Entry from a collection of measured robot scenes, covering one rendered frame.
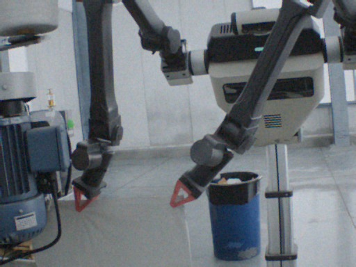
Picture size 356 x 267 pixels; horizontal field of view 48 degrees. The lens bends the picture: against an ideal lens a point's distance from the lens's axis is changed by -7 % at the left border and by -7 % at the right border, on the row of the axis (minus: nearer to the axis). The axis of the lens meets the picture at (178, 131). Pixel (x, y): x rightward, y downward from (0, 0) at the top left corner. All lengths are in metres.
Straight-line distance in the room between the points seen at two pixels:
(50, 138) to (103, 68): 0.28
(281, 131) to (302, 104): 0.14
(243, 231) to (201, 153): 2.41
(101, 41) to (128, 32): 8.78
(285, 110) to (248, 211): 1.93
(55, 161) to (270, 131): 0.89
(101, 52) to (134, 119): 8.69
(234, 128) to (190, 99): 8.28
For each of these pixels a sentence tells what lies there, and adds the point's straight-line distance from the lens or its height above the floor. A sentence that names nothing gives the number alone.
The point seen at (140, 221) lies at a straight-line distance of 1.13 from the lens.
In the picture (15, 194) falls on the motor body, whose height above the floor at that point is 1.18.
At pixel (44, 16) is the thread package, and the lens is 0.97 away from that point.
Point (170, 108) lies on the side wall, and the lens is 9.40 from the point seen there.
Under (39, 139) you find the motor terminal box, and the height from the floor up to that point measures 1.28.
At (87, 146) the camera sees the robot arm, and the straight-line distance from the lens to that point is 1.04.
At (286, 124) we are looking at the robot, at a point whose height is 1.20.
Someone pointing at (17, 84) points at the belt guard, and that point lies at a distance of 0.82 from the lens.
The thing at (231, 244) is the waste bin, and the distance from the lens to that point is 3.36.
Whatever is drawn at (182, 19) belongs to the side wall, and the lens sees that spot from 9.42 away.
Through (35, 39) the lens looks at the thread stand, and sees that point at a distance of 1.00.
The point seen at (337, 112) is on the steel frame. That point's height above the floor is 0.73.
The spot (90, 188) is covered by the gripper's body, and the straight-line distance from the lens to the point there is 1.12.
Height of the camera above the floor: 1.34
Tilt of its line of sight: 5 degrees down
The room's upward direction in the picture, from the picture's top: 6 degrees counter-clockwise
